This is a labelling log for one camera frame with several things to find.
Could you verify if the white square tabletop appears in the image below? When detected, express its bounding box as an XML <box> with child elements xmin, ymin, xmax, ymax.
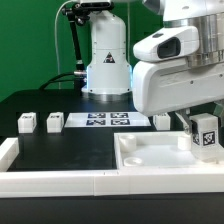
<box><xmin>114</xmin><ymin>131</ymin><xmax>224</xmax><ymax>169</ymax></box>

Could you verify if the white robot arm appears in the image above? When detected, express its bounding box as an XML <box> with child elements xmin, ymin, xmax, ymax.
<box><xmin>63</xmin><ymin>0</ymin><xmax>224</xmax><ymax>117</ymax></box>

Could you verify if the white marker sheet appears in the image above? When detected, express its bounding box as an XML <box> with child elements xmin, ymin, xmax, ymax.
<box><xmin>65</xmin><ymin>112</ymin><xmax>150</xmax><ymax>128</ymax></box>

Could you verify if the white left fence wall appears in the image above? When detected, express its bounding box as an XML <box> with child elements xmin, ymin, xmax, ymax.
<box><xmin>0</xmin><ymin>138</ymin><xmax>19</xmax><ymax>172</ymax></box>

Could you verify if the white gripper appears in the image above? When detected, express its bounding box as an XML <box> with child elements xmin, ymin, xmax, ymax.
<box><xmin>133</xmin><ymin>59</ymin><xmax>224</xmax><ymax>135</ymax></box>

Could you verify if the black cable bundle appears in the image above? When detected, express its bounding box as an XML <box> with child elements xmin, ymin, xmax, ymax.
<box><xmin>38</xmin><ymin>6</ymin><xmax>88</xmax><ymax>91</ymax></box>

